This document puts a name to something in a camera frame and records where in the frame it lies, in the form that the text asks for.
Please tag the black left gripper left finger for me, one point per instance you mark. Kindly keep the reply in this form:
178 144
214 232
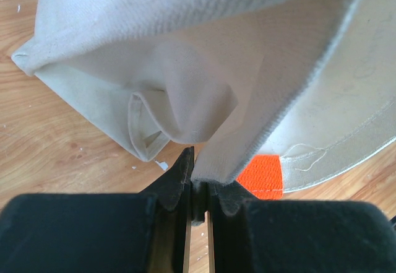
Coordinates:
149 231

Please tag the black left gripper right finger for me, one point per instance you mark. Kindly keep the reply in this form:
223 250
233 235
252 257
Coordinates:
252 235

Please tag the white canvas tote bag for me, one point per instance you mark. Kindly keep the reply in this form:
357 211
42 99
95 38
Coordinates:
312 81

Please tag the orange bag handle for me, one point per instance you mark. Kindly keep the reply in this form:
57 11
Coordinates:
263 178

